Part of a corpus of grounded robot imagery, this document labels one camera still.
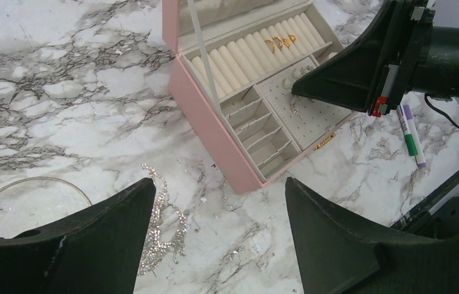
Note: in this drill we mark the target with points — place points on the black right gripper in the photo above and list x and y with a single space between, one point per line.
400 51

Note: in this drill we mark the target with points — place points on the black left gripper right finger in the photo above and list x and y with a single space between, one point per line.
339 251

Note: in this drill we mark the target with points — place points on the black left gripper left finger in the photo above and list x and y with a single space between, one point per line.
95 250

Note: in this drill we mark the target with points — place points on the small silver drop earring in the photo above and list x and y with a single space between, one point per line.
293 107

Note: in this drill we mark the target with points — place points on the pink jewelry box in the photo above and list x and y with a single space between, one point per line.
230 60

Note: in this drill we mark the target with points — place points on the purple marker pen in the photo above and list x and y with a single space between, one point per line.
420 158

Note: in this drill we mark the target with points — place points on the white pearl earring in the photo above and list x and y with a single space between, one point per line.
286 83

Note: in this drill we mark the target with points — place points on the green marker pen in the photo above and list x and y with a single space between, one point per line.
406 132

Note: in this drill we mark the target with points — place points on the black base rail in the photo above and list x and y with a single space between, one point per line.
437 215

